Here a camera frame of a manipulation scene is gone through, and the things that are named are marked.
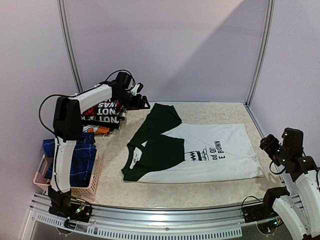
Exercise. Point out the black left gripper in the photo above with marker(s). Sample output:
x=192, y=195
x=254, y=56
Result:
x=137, y=105

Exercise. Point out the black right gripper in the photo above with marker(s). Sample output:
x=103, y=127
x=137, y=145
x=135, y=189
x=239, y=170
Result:
x=267, y=142

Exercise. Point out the red black plaid shirt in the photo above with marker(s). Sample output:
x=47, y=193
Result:
x=107, y=108

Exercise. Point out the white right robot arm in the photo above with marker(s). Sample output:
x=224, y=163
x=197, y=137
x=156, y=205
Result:
x=304, y=173

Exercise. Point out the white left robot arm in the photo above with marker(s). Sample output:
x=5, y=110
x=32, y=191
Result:
x=68, y=127

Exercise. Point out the black white checkered folded shirt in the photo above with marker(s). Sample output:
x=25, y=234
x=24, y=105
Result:
x=109, y=121

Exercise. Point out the dark green garment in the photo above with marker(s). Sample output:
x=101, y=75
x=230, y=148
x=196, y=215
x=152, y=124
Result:
x=160, y=119

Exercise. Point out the orange white folded garment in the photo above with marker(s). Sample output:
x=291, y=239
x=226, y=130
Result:
x=96, y=129

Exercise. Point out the navy blue garment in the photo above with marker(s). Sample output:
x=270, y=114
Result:
x=83, y=160

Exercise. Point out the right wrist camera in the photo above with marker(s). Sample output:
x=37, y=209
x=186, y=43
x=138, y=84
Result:
x=293, y=138

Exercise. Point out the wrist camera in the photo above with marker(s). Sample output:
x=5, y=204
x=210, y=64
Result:
x=293, y=138
x=128, y=84

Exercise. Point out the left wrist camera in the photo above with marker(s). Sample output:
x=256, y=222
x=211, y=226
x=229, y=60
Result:
x=128, y=84

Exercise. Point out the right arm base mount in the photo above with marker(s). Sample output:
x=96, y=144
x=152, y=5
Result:
x=260, y=212

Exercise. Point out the aluminium front rail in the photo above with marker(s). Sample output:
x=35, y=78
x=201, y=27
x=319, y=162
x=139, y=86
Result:
x=116, y=223

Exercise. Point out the left aluminium frame post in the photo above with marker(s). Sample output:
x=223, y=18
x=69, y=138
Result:
x=68, y=44

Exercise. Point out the aluminium frame post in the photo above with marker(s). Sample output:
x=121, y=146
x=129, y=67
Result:
x=262, y=51
x=68, y=44

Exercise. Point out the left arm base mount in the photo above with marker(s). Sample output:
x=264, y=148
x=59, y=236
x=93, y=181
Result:
x=71, y=208

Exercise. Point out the right aluminium frame post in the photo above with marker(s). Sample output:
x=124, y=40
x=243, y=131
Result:
x=262, y=51

